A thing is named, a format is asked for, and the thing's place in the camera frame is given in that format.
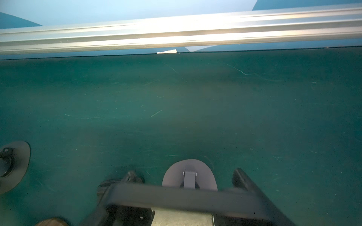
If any back aluminium frame bar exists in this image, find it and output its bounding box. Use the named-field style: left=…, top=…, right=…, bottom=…
left=1, top=3, right=362, bottom=55

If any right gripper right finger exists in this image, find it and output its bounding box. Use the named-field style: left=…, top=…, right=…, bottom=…
left=213, top=168, right=295, bottom=226

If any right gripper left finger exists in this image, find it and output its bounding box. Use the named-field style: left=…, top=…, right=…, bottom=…
left=80, top=171, right=154, bottom=226

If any brown round phone stand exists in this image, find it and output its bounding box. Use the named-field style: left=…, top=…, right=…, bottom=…
left=35, top=218, right=69, bottom=226

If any black back middle phone stand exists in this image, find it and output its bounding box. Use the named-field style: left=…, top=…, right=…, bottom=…
left=1, top=141, right=31, bottom=195

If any black phone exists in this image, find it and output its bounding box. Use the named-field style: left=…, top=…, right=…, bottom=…
left=104, top=182, right=273, bottom=224

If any grey back right phone stand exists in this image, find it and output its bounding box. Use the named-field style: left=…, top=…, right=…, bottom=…
left=162, top=159, right=218, bottom=191

